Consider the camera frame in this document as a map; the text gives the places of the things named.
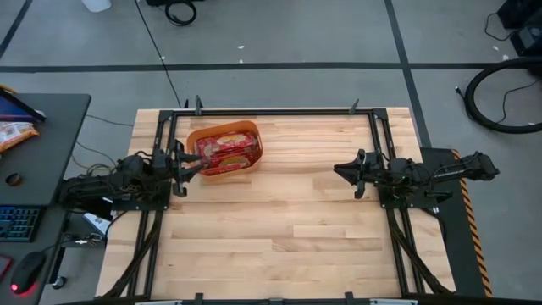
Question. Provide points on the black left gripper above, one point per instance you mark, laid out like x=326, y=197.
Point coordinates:
x=169, y=167

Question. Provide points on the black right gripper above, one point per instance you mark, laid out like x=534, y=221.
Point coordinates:
x=374, y=169

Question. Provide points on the red popcorn bag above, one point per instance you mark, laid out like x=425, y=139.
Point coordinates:
x=233, y=163
x=224, y=144

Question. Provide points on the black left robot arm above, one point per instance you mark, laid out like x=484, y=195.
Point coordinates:
x=106, y=184

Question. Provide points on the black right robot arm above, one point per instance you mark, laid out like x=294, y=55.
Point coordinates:
x=457, y=171

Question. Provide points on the orange plastic basket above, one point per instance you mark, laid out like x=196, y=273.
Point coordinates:
x=224, y=126

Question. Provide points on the black table clamp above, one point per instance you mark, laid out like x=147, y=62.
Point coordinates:
x=354, y=107
x=199, y=298
x=349, y=298
x=198, y=106

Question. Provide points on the black angled panel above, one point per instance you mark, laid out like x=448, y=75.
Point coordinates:
x=97, y=211

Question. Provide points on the white box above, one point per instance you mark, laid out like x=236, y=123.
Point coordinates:
x=96, y=223

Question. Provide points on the black plate with hazard stripe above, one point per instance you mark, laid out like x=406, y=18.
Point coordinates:
x=455, y=237

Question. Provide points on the black desk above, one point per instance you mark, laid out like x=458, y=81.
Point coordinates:
x=51, y=140

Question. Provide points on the black caster wheel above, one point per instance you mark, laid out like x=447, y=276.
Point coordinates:
x=59, y=282

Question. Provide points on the small dark round object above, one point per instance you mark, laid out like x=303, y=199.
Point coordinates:
x=14, y=179

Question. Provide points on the orange snack bag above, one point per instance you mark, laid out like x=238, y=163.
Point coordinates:
x=14, y=134

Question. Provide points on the backlit black keyboard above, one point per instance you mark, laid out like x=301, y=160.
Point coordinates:
x=19, y=222

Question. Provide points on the laptop with blue screen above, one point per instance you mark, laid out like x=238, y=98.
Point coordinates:
x=12, y=109

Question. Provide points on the black computer mouse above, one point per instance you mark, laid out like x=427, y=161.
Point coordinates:
x=27, y=271

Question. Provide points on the black equipment box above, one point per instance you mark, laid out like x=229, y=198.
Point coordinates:
x=527, y=29

